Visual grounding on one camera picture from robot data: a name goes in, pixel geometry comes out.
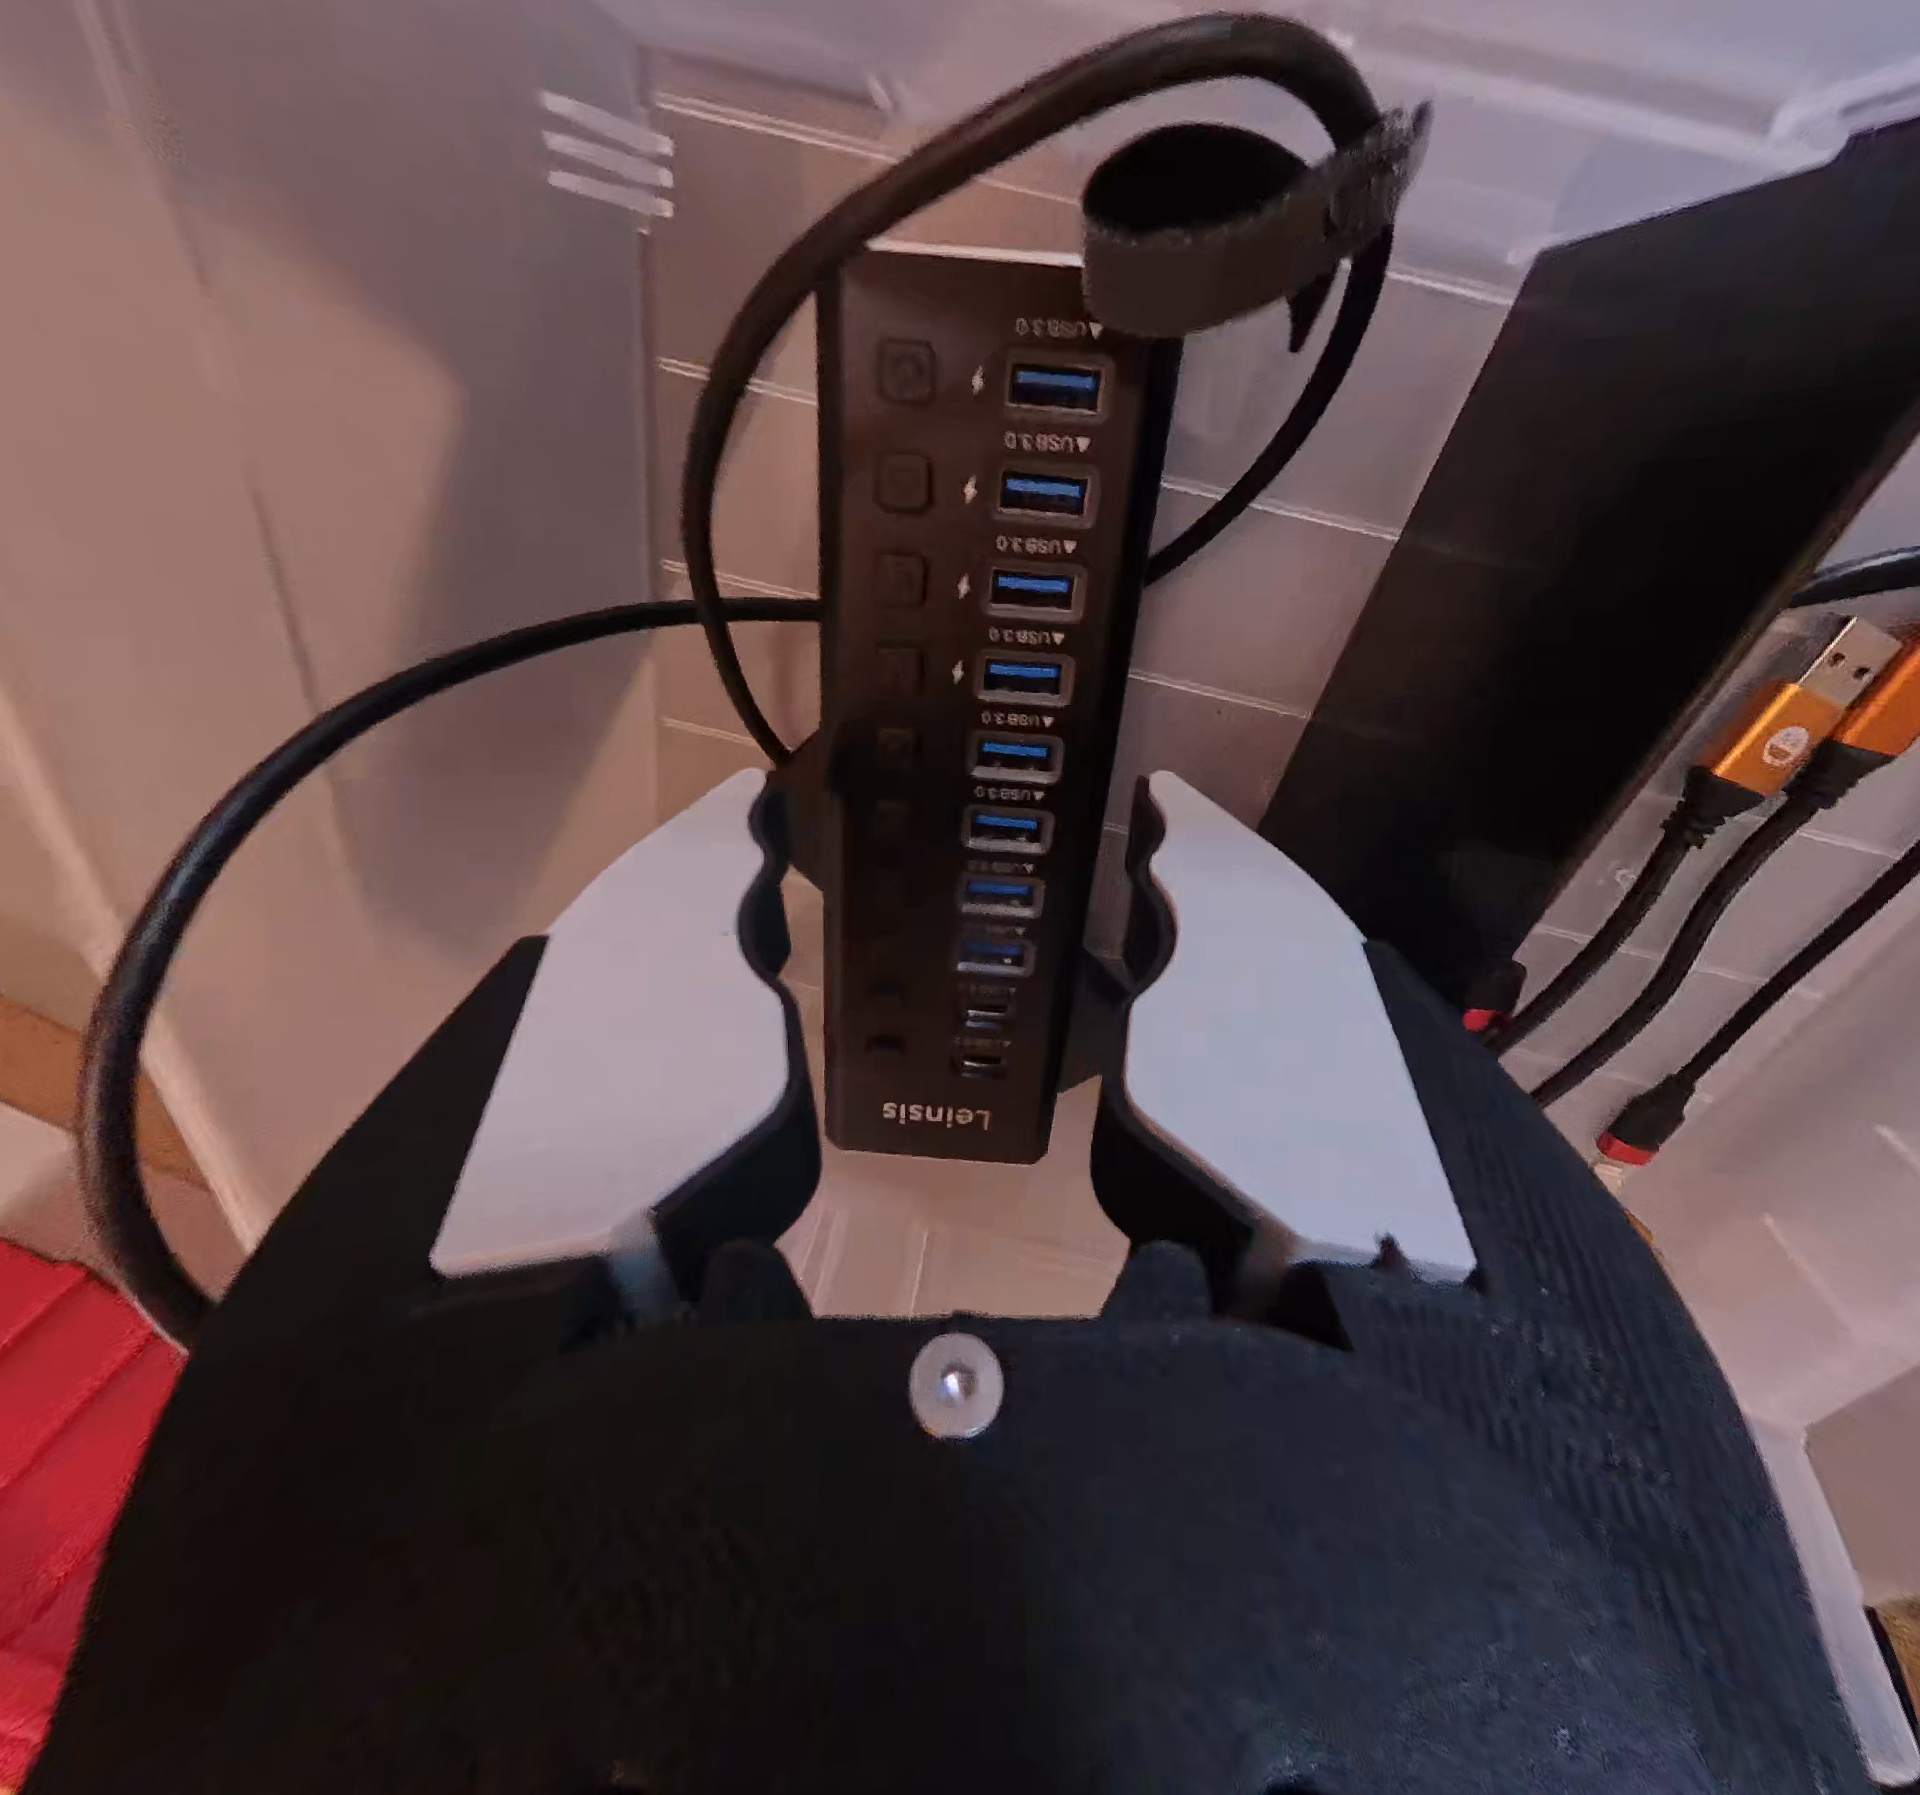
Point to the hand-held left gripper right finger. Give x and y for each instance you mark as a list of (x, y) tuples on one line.
[(1290, 1059)]

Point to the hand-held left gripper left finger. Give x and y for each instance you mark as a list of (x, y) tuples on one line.
[(601, 1045)]

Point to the red tote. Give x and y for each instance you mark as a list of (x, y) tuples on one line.
[(61, 1375)]

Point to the clear plastic bin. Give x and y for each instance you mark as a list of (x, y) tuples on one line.
[(374, 398)]

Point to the black flat box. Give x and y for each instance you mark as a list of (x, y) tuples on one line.
[(1575, 550)]

